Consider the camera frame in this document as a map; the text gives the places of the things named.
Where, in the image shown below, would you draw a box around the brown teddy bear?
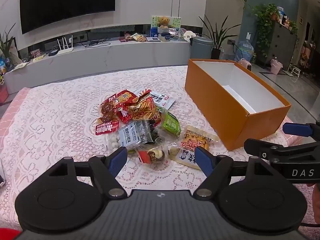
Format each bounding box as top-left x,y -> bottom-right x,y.
157,16 -> 171,29

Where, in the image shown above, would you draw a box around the braised egg packet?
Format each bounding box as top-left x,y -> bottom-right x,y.
136,146 -> 166,165

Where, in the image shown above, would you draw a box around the orange stick snack bag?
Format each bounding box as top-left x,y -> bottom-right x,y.
127,93 -> 163,127

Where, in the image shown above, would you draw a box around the white cartoon packet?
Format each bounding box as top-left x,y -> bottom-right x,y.
168,146 -> 203,170

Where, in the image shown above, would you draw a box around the blue water jug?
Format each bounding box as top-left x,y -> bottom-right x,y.
236,40 -> 255,61

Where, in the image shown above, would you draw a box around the small red packet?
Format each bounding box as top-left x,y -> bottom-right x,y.
117,105 -> 132,124

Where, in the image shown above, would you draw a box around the pink checked mat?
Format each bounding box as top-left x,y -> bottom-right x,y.
0,87 -> 320,148

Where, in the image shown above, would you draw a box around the white router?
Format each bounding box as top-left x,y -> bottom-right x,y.
57,36 -> 74,55

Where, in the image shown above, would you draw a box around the grey trash bin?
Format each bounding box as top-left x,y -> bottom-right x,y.
190,36 -> 214,60

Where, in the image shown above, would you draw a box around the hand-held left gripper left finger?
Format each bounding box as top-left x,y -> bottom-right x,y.
46,146 -> 128,199

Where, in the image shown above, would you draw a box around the green patterned board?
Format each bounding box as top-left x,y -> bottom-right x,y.
151,15 -> 182,29

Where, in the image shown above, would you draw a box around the red garment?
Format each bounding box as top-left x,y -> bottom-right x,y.
0,228 -> 22,240

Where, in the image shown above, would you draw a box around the dark grey cabinet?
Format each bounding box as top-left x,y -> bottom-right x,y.
257,21 -> 298,69

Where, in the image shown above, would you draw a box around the black cables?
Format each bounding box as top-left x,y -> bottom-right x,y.
84,38 -> 111,48

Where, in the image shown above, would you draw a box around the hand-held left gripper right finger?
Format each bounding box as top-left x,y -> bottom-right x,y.
193,146 -> 276,199

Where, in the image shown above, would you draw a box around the orange peanut packet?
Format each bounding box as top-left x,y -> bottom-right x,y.
179,125 -> 220,151

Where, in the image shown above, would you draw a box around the slender leaf potted plant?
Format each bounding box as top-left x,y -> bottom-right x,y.
0,23 -> 20,64

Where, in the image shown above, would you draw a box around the orange cardboard box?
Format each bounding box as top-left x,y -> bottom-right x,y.
184,59 -> 292,151

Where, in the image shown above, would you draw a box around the white step stool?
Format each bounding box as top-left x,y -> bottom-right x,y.
289,65 -> 302,77

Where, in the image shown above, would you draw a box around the pink white lace tablecloth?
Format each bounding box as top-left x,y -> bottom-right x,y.
0,65 -> 320,240

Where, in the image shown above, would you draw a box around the white paper sheet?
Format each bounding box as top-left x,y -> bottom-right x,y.
11,62 -> 31,71

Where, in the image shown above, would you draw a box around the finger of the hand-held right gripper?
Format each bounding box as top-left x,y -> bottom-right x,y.
283,121 -> 320,137
244,138 -> 320,162

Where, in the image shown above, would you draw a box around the white stick print packet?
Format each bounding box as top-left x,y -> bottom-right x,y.
134,88 -> 176,110

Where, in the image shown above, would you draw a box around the red yellow cartoon packet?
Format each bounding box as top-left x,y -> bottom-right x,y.
115,89 -> 140,106

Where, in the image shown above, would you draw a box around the person's right hand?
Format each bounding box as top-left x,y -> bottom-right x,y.
307,182 -> 320,223

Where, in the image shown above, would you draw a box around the trailing green plant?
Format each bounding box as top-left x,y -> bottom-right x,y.
251,4 -> 281,58

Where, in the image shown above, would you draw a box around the colourful packet pile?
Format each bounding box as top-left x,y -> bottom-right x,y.
0,55 -> 8,83

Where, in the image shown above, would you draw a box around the dark green foil packet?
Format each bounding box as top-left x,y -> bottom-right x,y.
140,119 -> 163,144

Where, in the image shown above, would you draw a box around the pink heater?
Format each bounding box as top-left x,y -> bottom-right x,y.
237,58 -> 253,72

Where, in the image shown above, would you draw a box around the white black device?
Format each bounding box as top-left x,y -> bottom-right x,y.
0,158 -> 6,188

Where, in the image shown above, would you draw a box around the clear brown meat packet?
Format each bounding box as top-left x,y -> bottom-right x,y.
99,94 -> 118,123

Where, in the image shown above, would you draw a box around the long leaf potted plant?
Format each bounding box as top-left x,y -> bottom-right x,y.
199,15 -> 241,60

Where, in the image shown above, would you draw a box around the red packet white letters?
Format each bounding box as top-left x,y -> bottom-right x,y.
95,120 -> 120,136

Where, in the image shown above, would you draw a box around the clear packet white balls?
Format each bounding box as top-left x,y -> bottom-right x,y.
105,122 -> 150,153

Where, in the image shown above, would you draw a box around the group of small bottles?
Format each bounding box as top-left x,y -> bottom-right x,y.
276,6 -> 299,31

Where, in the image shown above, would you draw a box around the green snack packet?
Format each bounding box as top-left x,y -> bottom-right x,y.
161,107 -> 182,137

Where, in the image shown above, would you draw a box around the black television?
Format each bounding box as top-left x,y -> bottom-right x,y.
19,0 -> 117,35

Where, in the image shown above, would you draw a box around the pink red box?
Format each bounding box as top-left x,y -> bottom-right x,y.
0,85 -> 9,104

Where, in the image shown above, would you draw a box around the pink bucket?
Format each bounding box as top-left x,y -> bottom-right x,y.
271,58 -> 283,75

